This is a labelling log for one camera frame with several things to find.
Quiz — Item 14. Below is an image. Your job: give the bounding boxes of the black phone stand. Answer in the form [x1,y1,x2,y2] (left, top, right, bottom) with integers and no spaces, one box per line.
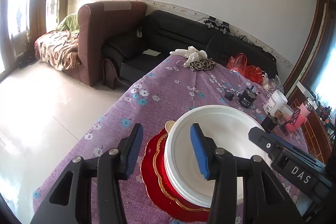
[280,107,301,136]

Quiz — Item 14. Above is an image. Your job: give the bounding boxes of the white plastic jar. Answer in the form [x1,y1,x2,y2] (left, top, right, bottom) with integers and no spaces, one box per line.
[263,89,288,116]

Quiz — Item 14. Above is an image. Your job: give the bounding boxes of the leopard print cloth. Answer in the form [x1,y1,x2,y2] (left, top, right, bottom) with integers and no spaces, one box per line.
[189,58,216,71]

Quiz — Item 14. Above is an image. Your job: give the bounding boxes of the purple floral tablecloth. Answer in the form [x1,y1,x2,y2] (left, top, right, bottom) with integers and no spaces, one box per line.
[31,54,310,224]

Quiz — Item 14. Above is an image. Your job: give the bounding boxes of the black red-label jar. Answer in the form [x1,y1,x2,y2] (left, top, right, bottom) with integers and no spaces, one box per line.
[261,113,278,133]

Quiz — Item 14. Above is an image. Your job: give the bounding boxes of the wooden carved cabinet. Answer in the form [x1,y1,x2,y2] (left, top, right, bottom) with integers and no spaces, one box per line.
[284,0,335,163]

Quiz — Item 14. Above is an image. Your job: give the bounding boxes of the maroon armchair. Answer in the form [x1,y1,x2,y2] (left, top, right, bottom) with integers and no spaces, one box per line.
[77,1,147,86]

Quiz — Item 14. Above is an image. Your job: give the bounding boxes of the red plastic bag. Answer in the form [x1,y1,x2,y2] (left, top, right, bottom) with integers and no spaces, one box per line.
[226,53,263,85]

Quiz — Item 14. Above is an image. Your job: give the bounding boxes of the black leather sofa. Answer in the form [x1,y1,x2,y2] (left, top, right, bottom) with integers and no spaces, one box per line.
[101,10,278,89]

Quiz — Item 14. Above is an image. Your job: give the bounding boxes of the clear plastic bag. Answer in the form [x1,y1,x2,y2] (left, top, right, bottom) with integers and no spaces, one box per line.
[262,72,284,93]

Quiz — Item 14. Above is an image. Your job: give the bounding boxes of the patterned blanket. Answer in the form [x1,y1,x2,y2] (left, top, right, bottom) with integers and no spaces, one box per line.
[34,31,80,71]

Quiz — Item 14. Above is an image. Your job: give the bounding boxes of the brown cork-lid jar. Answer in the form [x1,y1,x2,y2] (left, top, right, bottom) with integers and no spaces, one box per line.
[274,110,283,119]

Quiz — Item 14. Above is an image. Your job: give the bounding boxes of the red gold-rimmed plate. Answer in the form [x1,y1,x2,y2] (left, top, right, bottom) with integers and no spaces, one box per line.
[140,128,209,223]

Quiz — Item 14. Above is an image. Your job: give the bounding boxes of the beige bowl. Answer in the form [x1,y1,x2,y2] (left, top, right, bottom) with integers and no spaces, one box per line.
[165,121,175,133]

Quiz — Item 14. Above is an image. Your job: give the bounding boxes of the white bowl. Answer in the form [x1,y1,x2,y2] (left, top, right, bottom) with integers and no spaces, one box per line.
[164,105,271,208]

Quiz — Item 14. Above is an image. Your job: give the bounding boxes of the small black clip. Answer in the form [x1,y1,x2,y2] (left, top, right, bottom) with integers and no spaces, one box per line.
[224,92,235,101]

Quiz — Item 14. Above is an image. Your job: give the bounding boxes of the pink knit-sleeved thermos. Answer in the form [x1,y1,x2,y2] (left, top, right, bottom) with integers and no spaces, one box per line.
[285,101,312,132]

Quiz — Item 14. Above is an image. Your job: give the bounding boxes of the white gloves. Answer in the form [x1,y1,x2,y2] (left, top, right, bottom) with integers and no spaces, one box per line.
[170,46,208,68]

